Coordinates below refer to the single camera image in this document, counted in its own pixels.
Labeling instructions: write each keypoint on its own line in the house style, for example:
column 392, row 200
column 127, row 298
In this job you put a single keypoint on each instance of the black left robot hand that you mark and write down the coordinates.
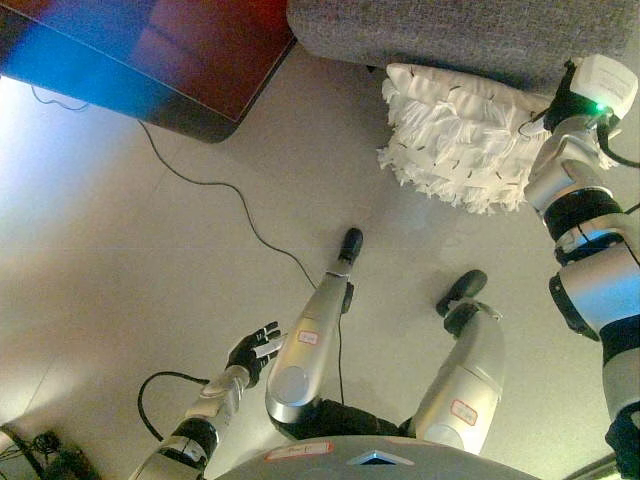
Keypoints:
column 250, row 352

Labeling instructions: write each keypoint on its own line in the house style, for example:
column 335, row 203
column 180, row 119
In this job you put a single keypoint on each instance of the white fringed pillow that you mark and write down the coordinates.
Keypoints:
column 460, row 135

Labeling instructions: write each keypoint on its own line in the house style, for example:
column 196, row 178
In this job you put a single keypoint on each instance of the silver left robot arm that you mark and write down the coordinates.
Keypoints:
column 200, row 430

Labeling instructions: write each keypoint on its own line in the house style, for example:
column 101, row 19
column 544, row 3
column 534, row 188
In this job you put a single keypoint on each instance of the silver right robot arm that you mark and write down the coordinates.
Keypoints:
column 595, row 290

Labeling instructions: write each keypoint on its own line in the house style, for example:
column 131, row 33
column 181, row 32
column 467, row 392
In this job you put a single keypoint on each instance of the silver left robot leg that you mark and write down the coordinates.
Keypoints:
column 310, row 340

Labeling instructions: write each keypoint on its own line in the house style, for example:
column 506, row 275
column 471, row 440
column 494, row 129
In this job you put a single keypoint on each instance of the silver robot leg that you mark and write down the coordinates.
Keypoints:
column 310, row 340
column 465, row 370

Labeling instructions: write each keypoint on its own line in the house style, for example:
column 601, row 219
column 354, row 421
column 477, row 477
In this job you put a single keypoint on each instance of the grey robot torso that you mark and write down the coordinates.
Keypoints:
column 400, row 465

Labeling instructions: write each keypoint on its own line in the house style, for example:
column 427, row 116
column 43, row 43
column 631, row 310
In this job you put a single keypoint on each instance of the silver right robot leg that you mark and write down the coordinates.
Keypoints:
column 465, row 370

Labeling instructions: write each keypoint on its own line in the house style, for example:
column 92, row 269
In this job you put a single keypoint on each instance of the dark glossy wardrobe cabinet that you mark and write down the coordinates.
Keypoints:
column 190, row 45

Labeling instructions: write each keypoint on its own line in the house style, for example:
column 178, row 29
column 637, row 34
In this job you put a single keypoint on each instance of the grey fabric tub armchair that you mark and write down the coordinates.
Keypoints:
column 475, row 35

